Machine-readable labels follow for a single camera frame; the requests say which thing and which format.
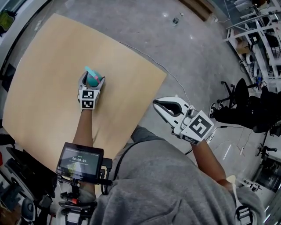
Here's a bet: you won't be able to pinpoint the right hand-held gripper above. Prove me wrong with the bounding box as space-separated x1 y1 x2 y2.
152 96 215 145

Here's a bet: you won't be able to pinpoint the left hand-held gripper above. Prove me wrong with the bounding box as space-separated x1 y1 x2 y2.
76 71 106 110

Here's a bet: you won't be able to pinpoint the teal spray bottle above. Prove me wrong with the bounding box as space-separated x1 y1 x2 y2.
86 69 104 88

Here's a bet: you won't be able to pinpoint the person's left forearm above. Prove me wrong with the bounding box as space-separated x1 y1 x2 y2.
72 108 97 150

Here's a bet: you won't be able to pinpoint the person's right forearm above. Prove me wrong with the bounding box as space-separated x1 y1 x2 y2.
192 139 234 190

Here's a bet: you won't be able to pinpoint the black office chair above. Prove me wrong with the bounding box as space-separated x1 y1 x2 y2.
216 77 250 111

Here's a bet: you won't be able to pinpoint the person's grey sweatshirt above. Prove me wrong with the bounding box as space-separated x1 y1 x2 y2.
89 126 267 225

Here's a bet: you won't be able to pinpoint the small black monitor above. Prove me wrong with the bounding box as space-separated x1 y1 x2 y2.
55 142 104 183

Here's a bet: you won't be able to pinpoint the wooden steps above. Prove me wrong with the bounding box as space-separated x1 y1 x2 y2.
178 0 216 22

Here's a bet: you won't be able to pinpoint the green backpack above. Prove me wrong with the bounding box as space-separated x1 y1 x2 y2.
0 9 16 34

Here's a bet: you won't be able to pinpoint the black equipment chair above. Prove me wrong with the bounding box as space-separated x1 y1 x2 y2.
0 133 58 225

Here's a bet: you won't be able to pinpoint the white shelving rack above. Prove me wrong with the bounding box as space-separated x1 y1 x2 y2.
222 0 281 80

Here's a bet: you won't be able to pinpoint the white floor cable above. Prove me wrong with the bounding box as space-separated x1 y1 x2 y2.
216 0 231 23
118 40 192 106

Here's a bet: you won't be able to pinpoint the black floor cable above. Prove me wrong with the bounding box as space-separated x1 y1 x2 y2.
205 124 247 142

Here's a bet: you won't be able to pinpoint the black chest cable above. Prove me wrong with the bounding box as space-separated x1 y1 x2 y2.
113 140 144 183

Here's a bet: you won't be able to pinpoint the black monitor mount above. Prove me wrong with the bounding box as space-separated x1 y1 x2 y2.
58 156 113 213

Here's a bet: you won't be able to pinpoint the white black shoulder strap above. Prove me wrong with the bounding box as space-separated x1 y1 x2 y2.
232 181 253 225

